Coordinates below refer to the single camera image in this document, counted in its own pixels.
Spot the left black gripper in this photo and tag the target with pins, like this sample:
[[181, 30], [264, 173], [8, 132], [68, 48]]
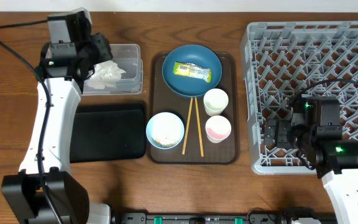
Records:
[[105, 49]]

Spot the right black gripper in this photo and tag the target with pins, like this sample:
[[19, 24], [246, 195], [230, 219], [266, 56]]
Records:
[[279, 133]]

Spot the white napkin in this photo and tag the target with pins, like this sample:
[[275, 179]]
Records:
[[106, 74]]

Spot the white cup pink inside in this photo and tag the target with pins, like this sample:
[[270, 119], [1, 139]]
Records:
[[218, 128]]

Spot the white cup green inside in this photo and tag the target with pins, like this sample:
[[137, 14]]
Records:
[[215, 101]]

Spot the yellow green snack wrapper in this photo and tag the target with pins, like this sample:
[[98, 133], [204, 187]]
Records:
[[193, 71]]

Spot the light blue bowl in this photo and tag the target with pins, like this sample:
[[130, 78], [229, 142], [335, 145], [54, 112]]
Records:
[[165, 130]]

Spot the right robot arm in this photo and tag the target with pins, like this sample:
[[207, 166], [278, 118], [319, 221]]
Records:
[[315, 132]]

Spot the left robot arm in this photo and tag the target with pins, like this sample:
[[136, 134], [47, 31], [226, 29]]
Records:
[[43, 190]]

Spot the clear plastic waste bin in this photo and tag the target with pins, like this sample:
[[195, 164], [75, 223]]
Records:
[[126, 67]]

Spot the black waste tray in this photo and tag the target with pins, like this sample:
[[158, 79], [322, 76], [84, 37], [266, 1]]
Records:
[[108, 133]]

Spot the grey dishwasher rack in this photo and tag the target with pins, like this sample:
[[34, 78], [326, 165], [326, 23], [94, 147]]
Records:
[[281, 58]]

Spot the brown serving tray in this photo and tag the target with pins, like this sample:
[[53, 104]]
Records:
[[163, 99]]

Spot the right wooden chopstick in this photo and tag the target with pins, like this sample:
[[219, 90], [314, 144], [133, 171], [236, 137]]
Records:
[[199, 128]]

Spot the wooden chopstick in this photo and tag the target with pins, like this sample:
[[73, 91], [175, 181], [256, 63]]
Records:
[[199, 128], [187, 126]]

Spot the left wooden chopstick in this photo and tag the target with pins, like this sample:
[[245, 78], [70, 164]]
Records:
[[187, 126]]

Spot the dark blue plate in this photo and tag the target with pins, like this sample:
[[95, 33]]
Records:
[[198, 55]]

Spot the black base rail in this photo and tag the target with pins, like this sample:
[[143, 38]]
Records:
[[256, 217]]

